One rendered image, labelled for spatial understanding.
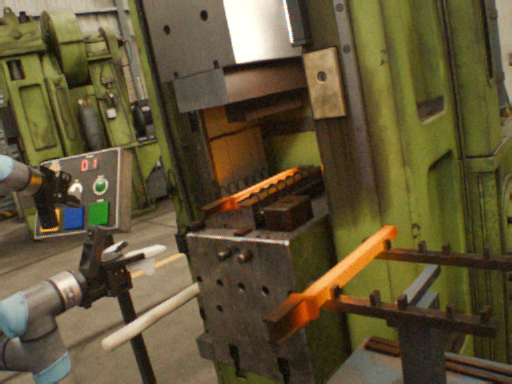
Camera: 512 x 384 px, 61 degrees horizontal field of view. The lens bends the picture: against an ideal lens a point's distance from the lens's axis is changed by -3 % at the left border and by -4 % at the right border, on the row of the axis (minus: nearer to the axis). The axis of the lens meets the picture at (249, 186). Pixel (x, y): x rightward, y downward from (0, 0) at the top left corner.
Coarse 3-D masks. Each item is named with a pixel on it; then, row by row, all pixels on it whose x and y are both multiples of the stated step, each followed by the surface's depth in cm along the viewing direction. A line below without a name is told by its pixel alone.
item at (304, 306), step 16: (368, 240) 91; (352, 256) 85; (368, 256) 86; (336, 272) 79; (352, 272) 81; (320, 288) 74; (288, 304) 69; (304, 304) 71; (320, 304) 73; (272, 320) 65; (288, 320) 68; (304, 320) 71; (272, 336) 66; (288, 336) 67
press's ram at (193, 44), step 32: (160, 0) 122; (192, 0) 115; (224, 0) 109; (256, 0) 119; (160, 32) 126; (192, 32) 118; (224, 32) 112; (256, 32) 119; (288, 32) 130; (160, 64) 130; (192, 64) 122; (224, 64) 115
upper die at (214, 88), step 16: (256, 64) 126; (272, 64) 132; (288, 64) 138; (176, 80) 127; (192, 80) 123; (208, 80) 120; (224, 80) 116; (240, 80) 121; (256, 80) 126; (272, 80) 132; (288, 80) 138; (304, 80) 145; (176, 96) 129; (192, 96) 125; (208, 96) 121; (224, 96) 118; (240, 96) 121; (256, 96) 126
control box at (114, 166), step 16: (64, 160) 155; (80, 160) 153; (96, 160) 151; (112, 160) 149; (128, 160) 153; (80, 176) 151; (96, 176) 149; (112, 176) 147; (128, 176) 152; (80, 192) 149; (96, 192) 147; (112, 192) 145; (128, 192) 151; (64, 208) 150; (112, 208) 144; (128, 208) 149; (112, 224) 142; (128, 224) 148; (48, 240) 154
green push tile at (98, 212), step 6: (90, 204) 146; (96, 204) 145; (102, 204) 144; (108, 204) 144; (90, 210) 145; (96, 210) 145; (102, 210) 144; (108, 210) 143; (90, 216) 145; (96, 216) 144; (102, 216) 143; (108, 216) 143; (90, 222) 144; (96, 222) 143; (102, 222) 143; (108, 222) 142
